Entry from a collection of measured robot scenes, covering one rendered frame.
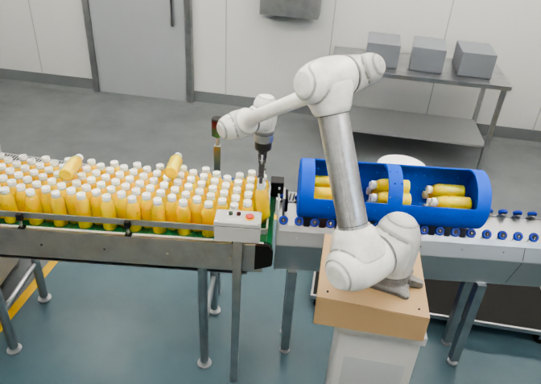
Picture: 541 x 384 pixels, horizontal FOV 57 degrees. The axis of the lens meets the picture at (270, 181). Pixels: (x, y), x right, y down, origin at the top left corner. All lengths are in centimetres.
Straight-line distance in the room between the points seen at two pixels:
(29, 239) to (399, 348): 173
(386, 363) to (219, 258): 90
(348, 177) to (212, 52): 437
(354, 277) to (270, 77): 434
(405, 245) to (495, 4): 413
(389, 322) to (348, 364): 30
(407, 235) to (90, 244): 148
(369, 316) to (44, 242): 156
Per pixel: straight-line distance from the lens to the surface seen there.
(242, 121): 195
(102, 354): 314
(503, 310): 350
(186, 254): 242
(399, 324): 186
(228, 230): 216
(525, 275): 286
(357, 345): 198
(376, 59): 166
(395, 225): 174
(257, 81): 580
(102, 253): 253
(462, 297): 307
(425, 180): 263
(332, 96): 154
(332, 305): 180
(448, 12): 555
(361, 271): 161
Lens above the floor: 237
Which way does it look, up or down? 32 degrees down
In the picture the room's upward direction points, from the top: 4 degrees clockwise
